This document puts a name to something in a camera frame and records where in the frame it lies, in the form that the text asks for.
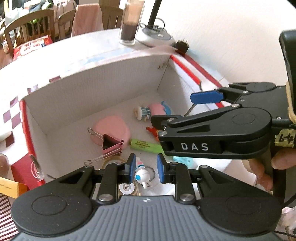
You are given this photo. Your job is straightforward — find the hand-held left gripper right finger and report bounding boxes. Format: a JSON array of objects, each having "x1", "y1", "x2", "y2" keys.
[{"x1": 156, "y1": 153, "x2": 232, "y2": 205}]

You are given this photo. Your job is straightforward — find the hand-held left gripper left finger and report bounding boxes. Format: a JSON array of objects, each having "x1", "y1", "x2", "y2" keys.
[{"x1": 55, "y1": 153, "x2": 137, "y2": 205}]

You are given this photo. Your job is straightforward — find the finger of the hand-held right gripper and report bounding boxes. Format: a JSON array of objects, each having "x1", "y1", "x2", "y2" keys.
[
  {"x1": 150, "y1": 105, "x2": 242, "y2": 138},
  {"x1": 190, "y1": 82, "x2": 250, "y2": 105}
]

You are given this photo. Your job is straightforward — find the white rabbit figurine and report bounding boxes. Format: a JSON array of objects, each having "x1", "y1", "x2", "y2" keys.
[{"x1": 135, "y1": 156, "x2": 156, "y2": 189}]

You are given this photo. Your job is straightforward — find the clear tape roll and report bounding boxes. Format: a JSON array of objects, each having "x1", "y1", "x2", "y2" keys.
[{"x1": 102, "y1": 155, "x2": 140, "y2": 196}]

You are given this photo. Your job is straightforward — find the teal round case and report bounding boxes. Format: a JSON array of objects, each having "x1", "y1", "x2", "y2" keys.
[{"x1": 173, "y1": 156, "x2": 193, "y2": 168}]

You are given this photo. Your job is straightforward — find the green highlighter pen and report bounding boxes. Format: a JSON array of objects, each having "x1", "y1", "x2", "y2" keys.
[{"x1": 129, "y1": 138, "x2": 163, "y2": 154}]

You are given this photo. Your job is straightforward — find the orange red toy figure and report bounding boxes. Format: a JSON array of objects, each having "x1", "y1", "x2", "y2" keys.
[{"x1": 146, "y1": 126, "x2": 162, "y2": 141}]

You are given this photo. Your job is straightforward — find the pink haired doll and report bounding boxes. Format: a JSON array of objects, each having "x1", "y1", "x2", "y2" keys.
[{"x1": 134, "y1": 100, "x2": 172, "y2": 121}]

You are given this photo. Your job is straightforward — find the pink rounded case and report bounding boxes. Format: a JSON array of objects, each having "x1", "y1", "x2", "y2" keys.
[{"x1": 89, "y1": 116, "x2": 130, "y2": 145}]

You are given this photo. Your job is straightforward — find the red cardboard box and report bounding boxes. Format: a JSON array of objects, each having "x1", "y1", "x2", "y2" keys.
[{"x1": 20, "y1": 52, "x2": 245, "y2": 197}]

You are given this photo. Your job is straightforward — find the person's right hand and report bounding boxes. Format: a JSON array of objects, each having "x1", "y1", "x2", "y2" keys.
[{"x1": 249, "y1": 148, "x2": 296, "y2": 192}]

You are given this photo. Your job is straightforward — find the black plug adaptor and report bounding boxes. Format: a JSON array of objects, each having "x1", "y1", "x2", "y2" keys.
[{"x1": 175, "y1": 38, "x2": 189, "y2": 54}]

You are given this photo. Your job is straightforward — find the desk lamp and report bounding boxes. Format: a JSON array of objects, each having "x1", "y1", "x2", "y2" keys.
[{"x1": 136, "y1": 0, "x2": 176, "y2": 47}]

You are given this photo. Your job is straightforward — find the tall clear glass container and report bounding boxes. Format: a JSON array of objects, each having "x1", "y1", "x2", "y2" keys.
[{"x1": 119, "y1": 0, "x2": 146, "y2": 45}]

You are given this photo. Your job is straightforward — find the yellow rectangular box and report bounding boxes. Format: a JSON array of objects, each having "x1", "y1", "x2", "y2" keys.
[{"x1": 0, "y1": 177, "x2": 28, "y2": 198}]

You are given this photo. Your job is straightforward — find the pink cloth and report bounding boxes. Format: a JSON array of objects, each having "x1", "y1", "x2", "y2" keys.
[{"x1": 71, "y1": 3, "x2": 104, "y2": 37}]

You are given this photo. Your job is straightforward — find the red printed bag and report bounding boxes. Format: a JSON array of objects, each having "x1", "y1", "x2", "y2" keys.
[{"x1": 13, "y1": 35, "x2": 54, "y2": 61}]

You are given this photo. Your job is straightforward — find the wooden dining chair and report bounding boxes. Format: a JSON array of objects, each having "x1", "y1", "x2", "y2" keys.
[
  {"x1": 4, "y1": 9, "x2": 56, "y2": 58},
  {"x1": 57, "y1": 5, "x2": 124, "y2": 40}
]

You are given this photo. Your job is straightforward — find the pile of clothes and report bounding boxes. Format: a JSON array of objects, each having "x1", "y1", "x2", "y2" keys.
[{"x1": 39, "y1": 0, "x2": 78, "y2": 10}]

